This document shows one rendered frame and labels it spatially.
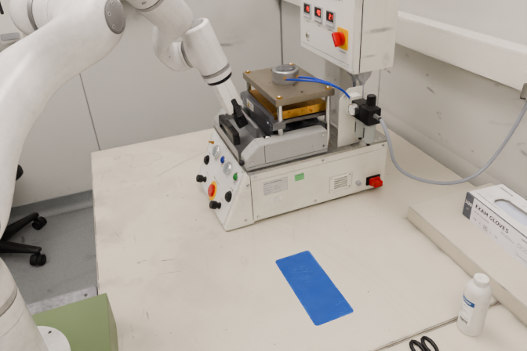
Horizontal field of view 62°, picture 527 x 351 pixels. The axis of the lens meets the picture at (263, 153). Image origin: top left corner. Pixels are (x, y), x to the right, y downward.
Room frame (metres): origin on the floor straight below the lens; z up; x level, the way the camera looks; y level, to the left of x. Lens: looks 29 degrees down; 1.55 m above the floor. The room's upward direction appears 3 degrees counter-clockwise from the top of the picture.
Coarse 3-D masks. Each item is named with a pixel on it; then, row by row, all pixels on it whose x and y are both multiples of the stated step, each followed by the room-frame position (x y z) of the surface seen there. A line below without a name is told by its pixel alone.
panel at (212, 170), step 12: (216, 144) 1.27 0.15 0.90; (228, 156) 1.17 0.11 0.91; (204, 168) 1.28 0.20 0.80; (216, 168) 1.20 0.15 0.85; (240, 168) 1.07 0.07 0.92; (216, 180) 1.17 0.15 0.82; (228, 180) 1.11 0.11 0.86; (240, 180) 1.05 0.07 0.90; (216, 192) 1.14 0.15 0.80; (228, 204) 1.05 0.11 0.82
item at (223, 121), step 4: (220, 116) 1.25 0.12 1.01; (224, 116) 1.24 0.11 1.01; (220, 120) 1.23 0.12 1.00; (224, 120) 1.21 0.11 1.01; (228, 120) 1.22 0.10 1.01; (220, 124) 1.25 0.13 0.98; (224, 124) 1.20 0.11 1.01; (228, 124) 1.18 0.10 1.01; (228, 128) 1.16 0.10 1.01; (232, 128) 1.15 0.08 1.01; (228, 132) 1.16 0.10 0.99; (232, 132) 1.13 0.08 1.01; (236, 132) 1.13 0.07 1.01; (232, 136) 1.12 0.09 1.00; (236, 136) 1.12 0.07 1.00; (236, 140) 1.12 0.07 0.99; (236, 144) 1.12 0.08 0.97
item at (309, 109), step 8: (256, 96) 1.27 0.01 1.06; (264, 104) 1.20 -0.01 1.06; (272, 104) 1.20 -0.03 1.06; (288, 104) 1.19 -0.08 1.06; (296, 104) 1.19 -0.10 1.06; (304, 104) 1.18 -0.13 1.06; (312, 104) 1.18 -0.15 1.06; (320, 104) 1.18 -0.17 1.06; (272, 112) 1.14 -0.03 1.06; (288, 112) 1.15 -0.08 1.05; (296, 112) 1.16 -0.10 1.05; (304, 112) 1.17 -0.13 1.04; (312, 112) 1.16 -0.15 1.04; (320, 112) 1.19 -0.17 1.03; (288, 120) 1.15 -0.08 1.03; (296, 120) 1.16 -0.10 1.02
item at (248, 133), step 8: (232, 120) 1.30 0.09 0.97; (248, 120) 1.21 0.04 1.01; (224, 128) 1.24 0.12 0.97; (240, 128) 1.23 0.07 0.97; (248, 128) 1.21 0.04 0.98; (256, 128) 1.14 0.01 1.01; (224, 136) 1.21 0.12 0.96; (240, 136) 1.18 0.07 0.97; (248, 136) 1.17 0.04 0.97; (256, 136) 1.14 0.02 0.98; (232, 144) 1.13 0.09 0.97; (240, 144) 1.13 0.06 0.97; (248, 144) 1.12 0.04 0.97; (240, 152) 1.09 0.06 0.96
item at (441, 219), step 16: (464, 192) 1.07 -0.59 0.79; (416, 208) 1.01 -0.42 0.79; (432, 208) 1.00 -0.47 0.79; (448, 208) 1.00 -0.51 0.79; (416, 224) 0.98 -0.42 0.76; (432, 224) 0.93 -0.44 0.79; (448, 224) 0.93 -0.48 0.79; (464, 224) 0.92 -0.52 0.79; (432, 240) 0.92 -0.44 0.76; (448, 240) 0.87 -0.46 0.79; (464, 240) 0.86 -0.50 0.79; (480, 240) 0.86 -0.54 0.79; (464, 256) 0.81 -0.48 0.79; (480, 256) 0.80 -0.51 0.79; (496, 256) 0.80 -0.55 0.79; (480, 272) 0.76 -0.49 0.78; (496, 272) 0.75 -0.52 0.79; (512, 272) 0.74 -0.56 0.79; (496, 288) 0.71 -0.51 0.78; (512, 288) 0.70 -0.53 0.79; (512, 304) 0.67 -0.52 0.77
